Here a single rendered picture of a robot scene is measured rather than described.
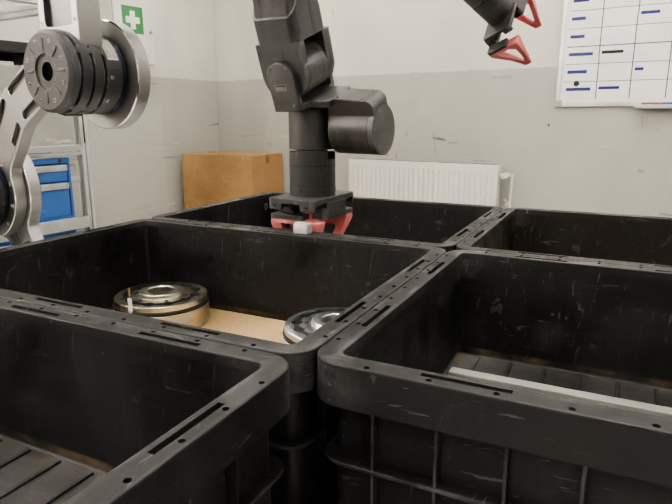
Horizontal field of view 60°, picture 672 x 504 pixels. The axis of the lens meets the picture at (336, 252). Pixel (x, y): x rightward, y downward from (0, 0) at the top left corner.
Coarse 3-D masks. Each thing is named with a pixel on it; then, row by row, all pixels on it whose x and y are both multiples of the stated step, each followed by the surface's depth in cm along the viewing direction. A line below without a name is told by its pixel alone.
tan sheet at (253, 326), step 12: (216, 312) 69; (228, 312) 69; (204, 324) 65; (216, 324) 65; (228, 324) 65; (240, 324) 65; (252, 324) 65; (264, 324) 65; (276, 324) 65; (252, 336) 61; (264, 336) 61; (276, 336) 61
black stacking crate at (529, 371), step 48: (432, 288) 47; (480, 288) 55; (528, 288) 53; (576, 288) 52; (624, 288) 50; (384, 336) 38; (432, 336) 49; (480, 336) 56; (528, 336) 54; (576, 336) 52; (624, 336) 51; (576, 384) 51; (624, 384) 51; (384, 432) 31; (432, 432) 30; (384, 480) 32; (432, 480) 30; (480, 480) 29; (528, 480) 28; (576, 480) 27; (624, 480) 26
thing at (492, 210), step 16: (272, 192) 99; (192, 208) 82; (208, 208) 84; (464, 208) 85; (480, 208) 84; (496, 208) 82; (224, 224) 70; (480, 224) 70; (384, 240) 61; (400, 240) 61; (448, 240) 61
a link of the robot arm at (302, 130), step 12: (312, 108) 68; (324, 108) 67; (300, 120) 68; (312, 120) 68; (324, 120) 68; (300, 132) 68; (312, 132) 68; (324, 132) 68; (300, 144) 68; (312, 144) 68; (324, 144) 69
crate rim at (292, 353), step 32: (128, 224) 70; (160, 224) 72; (192, 224) 70; (0, 256) 56; (0, 288) 44; (384, 288) 44; (128, 320) 37; (160, 320) 37; (352, 320) 37; (288, 352) 32
